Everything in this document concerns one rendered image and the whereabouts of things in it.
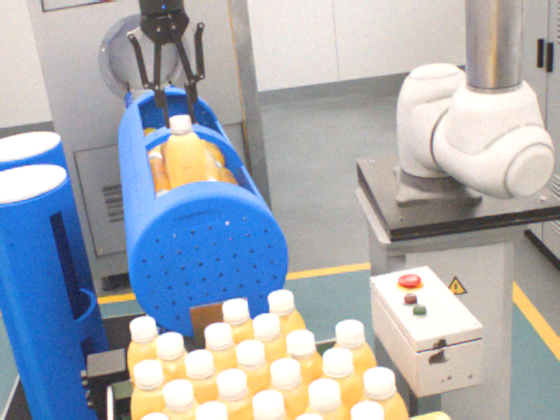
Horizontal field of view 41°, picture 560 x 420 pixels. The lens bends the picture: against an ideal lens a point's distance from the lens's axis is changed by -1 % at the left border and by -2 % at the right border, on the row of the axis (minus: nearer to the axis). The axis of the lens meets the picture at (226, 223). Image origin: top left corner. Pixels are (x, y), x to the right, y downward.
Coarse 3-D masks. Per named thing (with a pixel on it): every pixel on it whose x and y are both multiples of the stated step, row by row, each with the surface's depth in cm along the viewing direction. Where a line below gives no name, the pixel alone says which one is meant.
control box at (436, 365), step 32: (384, 288) 117; (416, 288) 116; (384, 320) 117; (416, 320) 108; (448, 320) 106; (416, 352) 104; (448, 352) 105; (480, 352) 106; (416, 384) 106; (448, 384) 107
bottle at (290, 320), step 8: (272, 312) 118; (280, 312) 118; (288, 312) 117; (296, 312) 119; (280, 320) 118; (288, 320) 118; (296, 320) 118; (280, 328) 117; (288, 328) 117; (296, 328) 118; (304, 328) 119
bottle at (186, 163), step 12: (180, 132) 133; (192, 132) 135; (168, 144) 134; (180, 144) 133; (192, 144) 133; (168, 156) 135; (180, 156) 133; (192, 156) 133; (204, 156) 136; (168, 168) 136; (180, 168) 134; (192, 168) 134; (204, 168) 136; (180, 180) 135; (192, 180) 135; (204, 180) 136
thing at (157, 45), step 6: (156, 30) 126; (162, 30) 126; (156, 36) 126; (156, 42) 127; (156, 48) 127; (156, 54) 128; (156, 60) 128; (156, 66) 129; (156, 72) 129; (156, 78) 129; (156, 84) 130; (156, 90) 130
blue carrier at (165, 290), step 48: (144, 96) 204; (144, 144) 166; (144, 192) 142; (192, 192) 129; (240, 192) 132; (144, 240) 129; (192, 240) 131; (240, 240) 132; (144, 288) 133; (192, 288) 134; (240, 288) 135; (192, 336) 138
